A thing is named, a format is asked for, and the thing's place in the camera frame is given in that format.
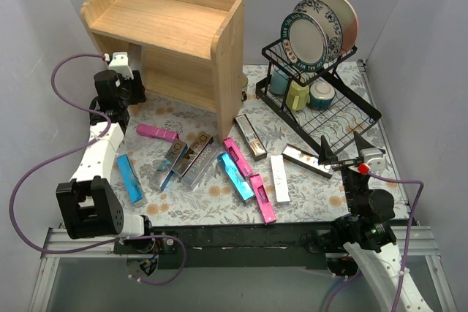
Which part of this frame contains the white toothpaste box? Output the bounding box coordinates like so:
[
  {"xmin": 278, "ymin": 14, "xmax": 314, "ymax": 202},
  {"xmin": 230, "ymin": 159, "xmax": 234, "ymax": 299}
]
[{"xmin": 270, "ymin": 155, "xmax": 290, "ymax": 204}]

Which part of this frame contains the silver Protefix toothpaste box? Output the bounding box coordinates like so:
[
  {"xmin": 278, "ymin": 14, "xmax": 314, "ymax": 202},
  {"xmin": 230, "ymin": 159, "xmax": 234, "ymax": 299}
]
[{"xmin": 181, "ymin": 145, "xmax": 220, "ymax": 190}]

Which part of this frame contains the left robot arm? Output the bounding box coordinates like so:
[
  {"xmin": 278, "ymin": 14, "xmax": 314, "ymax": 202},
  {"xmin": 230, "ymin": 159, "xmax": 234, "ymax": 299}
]
[{"xmin": 56, "ymin": 69, "xmax": 156, "ymax": 254}]

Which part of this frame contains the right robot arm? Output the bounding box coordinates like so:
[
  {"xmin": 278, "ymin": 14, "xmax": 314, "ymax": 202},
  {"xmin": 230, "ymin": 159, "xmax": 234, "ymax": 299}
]
[{"xmin": 318, "ymin": 133, "xmax": 430, "ymax": 311}]

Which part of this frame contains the wooden two-tier shelf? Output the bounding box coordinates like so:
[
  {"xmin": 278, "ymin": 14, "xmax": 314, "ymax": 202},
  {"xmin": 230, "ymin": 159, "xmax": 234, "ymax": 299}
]
[{"xmin": 80, "ymin": 0, "xmax": 244, "ymax": 139}]

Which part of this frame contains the yellow mug behind shelf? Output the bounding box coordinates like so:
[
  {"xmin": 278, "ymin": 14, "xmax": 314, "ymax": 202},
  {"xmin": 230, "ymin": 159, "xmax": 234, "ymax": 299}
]
[{"xmin": 241, "ymin": 74, "xmax": 249, "ymax": 102}]

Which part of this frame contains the silver black RO toothpaste box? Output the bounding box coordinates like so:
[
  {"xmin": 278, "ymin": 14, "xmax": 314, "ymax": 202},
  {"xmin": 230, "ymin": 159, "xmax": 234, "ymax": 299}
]
[{"xmin": 282, "ymin": 144, "xmax": 333, "ymax": 179}]

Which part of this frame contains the magenta toothpaste box far left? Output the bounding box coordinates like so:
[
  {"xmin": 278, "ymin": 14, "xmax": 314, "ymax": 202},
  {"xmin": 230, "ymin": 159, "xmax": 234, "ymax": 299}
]
[{"xmin": 136, "ymin": 123, "xmax": 179, "ymax": 142}]

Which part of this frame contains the teal and white bowl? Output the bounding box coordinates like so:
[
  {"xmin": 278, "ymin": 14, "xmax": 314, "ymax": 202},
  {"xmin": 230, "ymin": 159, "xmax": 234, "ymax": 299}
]
[{"xmin": 309, "ymin": 81, "xmax": 336, "ymax": 110}]

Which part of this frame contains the yellow green mug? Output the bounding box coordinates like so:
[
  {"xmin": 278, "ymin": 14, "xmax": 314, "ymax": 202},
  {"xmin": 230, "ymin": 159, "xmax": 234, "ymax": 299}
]
[{"xmin": 286, "ymin": 80, "xmax": 310, "ymax": 113}]

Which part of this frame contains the pink toothpaste box front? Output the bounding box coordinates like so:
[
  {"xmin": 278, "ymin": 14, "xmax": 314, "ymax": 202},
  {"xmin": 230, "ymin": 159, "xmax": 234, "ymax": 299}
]
[{"xmin": 249, "ymin": 174, "xmax": 276, "ymax": 224}]

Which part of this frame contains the pink toothpaste box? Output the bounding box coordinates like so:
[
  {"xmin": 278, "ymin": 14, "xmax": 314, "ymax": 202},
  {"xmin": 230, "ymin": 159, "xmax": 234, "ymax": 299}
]
[
  {"xmin": 249, "ymin": 174, "xmax": 276, "ymax": 224},
  {"xmin": 223, "ymin": 137, "xmax": 253, "ymax": 178}
]

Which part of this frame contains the dark striped toothpaste box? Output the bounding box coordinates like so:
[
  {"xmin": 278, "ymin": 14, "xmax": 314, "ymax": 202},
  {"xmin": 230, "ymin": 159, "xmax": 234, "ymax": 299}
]
[{"xmin": 234, "ymin": 114, "xmax": 268, "ymax": 161}]

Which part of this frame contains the floral table mat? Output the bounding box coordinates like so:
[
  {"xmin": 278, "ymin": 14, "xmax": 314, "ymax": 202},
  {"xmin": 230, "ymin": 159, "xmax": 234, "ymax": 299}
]
[{"xmin": 110, "ymin": 61, "xmax": 409, "ymax": 226}]

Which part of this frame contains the light blue mug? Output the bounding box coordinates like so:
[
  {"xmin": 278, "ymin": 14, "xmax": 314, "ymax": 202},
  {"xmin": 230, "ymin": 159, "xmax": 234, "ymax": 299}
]
[{"xmin": 270, "ymin": 66, "xmax": 289, "ymax": 95}]

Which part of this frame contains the cyan toothpaste box centre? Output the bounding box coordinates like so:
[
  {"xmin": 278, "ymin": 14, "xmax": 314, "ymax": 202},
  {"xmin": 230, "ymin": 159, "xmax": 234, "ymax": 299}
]
[{"xmin": 217, "ymin": 152, "xmax": 254, "ymax": 202}]

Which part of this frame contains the cyan toothpaste box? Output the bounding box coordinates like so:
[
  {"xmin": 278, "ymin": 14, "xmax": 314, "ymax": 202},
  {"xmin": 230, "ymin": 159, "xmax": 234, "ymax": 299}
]
[
  {"xmin": 217, "ymin": 152, "xmax": 254, "ymax": 202},
  {"xmin": 116, "ymin": 154, "xmax": 147, "ymax": 208}
]

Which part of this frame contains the brown silver RO toothpaste box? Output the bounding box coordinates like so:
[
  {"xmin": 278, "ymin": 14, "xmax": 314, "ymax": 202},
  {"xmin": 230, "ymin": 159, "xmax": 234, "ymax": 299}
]
[{"xmin": 173, "ymin": 132, "xmax": 213, "ymax": 177}]

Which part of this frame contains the silver blue RO toothpaste box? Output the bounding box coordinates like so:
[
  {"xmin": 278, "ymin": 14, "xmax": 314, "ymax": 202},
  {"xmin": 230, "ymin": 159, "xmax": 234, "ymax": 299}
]
[{"xmin": 149, "ymin": 140, "xmax": 187, "ymax": 191}]

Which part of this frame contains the cyan toothpaste box left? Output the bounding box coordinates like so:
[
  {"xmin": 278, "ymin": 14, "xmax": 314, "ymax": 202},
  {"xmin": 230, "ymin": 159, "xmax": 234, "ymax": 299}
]
[{"xmin": 116, "ymin": 154, "xmax": 147, "ymax": 208}]

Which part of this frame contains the pink toothpaste box centre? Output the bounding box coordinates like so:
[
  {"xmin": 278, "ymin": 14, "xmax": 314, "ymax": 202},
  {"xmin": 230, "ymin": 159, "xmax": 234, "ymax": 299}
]
[{"xmin": 223, "ymin": 137, "xmax": 253, "ymax": 178}]

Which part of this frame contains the beige and pink plate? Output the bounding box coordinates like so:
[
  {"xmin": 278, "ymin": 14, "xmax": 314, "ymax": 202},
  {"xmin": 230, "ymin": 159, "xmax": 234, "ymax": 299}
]
[{"xmin": 320, "ymin": 0, "xmax": 359, "ymax": 54}]

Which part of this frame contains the green rimmed white plate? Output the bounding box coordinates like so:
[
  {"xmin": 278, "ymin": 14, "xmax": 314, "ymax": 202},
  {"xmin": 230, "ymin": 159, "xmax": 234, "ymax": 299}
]
[{"xmin": 280, "ymin": 12, "xmax": 328, "ymax": 72}]

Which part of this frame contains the blue floral patterned plate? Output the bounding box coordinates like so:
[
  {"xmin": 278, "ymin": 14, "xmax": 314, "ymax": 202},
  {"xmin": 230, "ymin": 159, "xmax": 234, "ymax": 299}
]
[{"xmin": 293, "ymin": 0, "xmax": 343, "ymax": 63}]

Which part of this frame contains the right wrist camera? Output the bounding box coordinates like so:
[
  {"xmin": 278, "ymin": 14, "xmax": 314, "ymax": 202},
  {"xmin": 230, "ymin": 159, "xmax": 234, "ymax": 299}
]
[{"xmin": 357, "ymin": 148, "xmax": 386, "ymax": 175}]

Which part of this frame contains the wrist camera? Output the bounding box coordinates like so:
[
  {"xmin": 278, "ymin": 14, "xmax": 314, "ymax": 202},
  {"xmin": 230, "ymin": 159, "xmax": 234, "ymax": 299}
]
[
  {"xmin": 357, "ymin": 148, "xmax": 386, "ymax": 175},
  {"xmin": 104, "ymin": 52, "xmax": 134, "ymax": 80}
]

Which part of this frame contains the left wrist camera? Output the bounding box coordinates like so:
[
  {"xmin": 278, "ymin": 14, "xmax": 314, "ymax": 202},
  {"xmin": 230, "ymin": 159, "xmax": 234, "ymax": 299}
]
[{"xmin": 104, "ymin": 52, "xmax": 134, "ymax": 80}]

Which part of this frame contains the black wire dish rack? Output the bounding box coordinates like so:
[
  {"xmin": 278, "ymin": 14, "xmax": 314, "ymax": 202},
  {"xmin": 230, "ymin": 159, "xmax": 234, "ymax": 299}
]
[{"xmin": 255, "ymin": 39, "xmax": 382, "ymax": 153}]

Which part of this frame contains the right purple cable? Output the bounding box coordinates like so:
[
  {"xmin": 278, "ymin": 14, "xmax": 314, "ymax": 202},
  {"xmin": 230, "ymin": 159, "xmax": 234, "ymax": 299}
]
[{"xmin": 321, "ymin": 171, "xmax": 425, "ymax": 312}]

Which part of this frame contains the purple cable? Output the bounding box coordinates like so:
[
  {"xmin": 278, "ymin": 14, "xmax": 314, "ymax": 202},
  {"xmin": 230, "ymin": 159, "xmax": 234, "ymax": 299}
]
[
  {"xmin": 321, "ymin": 171, "xmax": 425, "ymax": 312},
  {"xmin": 9, "ymin": 53, "xmax": 187, "ymax": 286}
]

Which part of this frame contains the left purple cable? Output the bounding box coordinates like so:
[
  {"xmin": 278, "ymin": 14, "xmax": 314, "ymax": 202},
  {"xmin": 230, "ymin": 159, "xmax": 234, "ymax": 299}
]
[{"xmin": 9, "ymin": 53, "xmax": 187, "ymax": 286}]

